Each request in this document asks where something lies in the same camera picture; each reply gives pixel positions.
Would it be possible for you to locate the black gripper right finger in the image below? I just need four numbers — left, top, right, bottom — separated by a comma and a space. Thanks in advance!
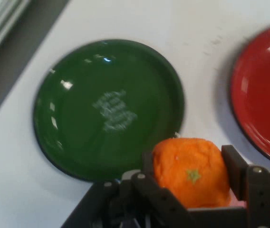
221, 144, 270, 228

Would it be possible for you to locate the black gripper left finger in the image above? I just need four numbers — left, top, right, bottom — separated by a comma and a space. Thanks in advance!
103, 149, 192, 228

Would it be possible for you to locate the red enamel plate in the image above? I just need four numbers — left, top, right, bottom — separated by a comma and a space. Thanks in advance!
229, 20, 270, 167

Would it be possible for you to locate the green enamel plate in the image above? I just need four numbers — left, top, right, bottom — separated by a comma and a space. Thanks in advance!
32, 38, 186, 183

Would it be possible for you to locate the orange toy fruit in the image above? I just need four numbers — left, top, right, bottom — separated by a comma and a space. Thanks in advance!
152, 137, 232, 208

